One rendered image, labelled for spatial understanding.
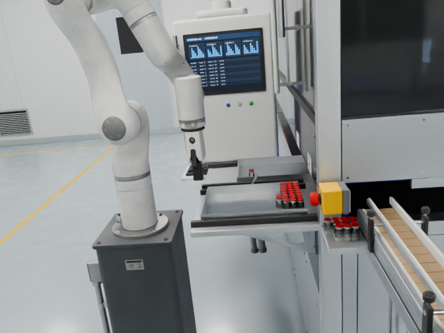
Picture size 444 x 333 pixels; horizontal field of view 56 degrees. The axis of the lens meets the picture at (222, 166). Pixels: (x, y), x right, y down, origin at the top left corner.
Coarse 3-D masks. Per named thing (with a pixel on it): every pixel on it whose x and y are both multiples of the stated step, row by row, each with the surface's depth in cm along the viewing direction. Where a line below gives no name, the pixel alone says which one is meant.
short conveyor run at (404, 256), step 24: (360, 216) 120; (384, 216) 118; (408, 216) 108; (384, 240) 104; (408, 240) 104; (384, 264) 100; (408, 264) 94; (432, 264) 93; (408, 288) 85; (432, 288) 78; (408, 312) 85; (432, 312) 72
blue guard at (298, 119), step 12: (276, 96) 304; (288, 96) 205; (288, 108) 210; (300, 108) 158; (288, 120) 215; (300, 120) 160; (300, 132) 163; (312, 132) 130; (300, 144) 166; (312, 144) 132; (312, 156) 134; (312, 168) 136
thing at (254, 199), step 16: (208, 192) 157; (224, 192) 159; (240, 192) 158; (256, 192) 158; (272, 192) 156; (208, 208) 147; (224, 208) 146; (240, 208) 144; (256, 208) 143; (272, 208) 142; (304, 208) 132
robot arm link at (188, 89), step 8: (176, 80) 124; (184, 80) 123; (192, 80) 124; (200, 80) 126; (176, 88) 125; (184, 88) 124; (192, 88) 124; (200, 88) 126; (176, 96) 127; (184, 96) 125; (192, 96) 125; (200, 96) 127; (176, 104) 129; (184, 104) 126; (192, 104) 126; (200, 104) 127; (184, 112) 126; (192, 112) 126; (200, 112) 127; (184, 120) 127
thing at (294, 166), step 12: (288, 156) 188; (300, 156) 188; (240, 168) 187; (252, 168) 186; (264, 168) 184; (276, 168) 183; (288, 168) 181; (300, 168) 180; (240, 180) 166; (252, 180) 166; (312, 180) 164
